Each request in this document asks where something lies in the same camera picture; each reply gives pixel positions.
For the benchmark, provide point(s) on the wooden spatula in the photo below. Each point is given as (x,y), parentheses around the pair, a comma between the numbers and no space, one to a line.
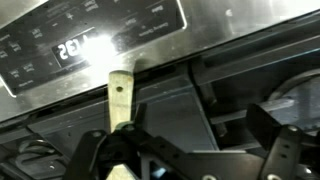
(120,100)

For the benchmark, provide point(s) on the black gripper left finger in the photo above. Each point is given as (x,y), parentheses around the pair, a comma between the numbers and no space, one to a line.
(100,156)

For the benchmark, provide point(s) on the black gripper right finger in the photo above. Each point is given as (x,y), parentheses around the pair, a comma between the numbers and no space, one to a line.
(283,146)

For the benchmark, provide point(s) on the black gas stove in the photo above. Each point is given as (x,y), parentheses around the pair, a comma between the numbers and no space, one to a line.
(206,33)

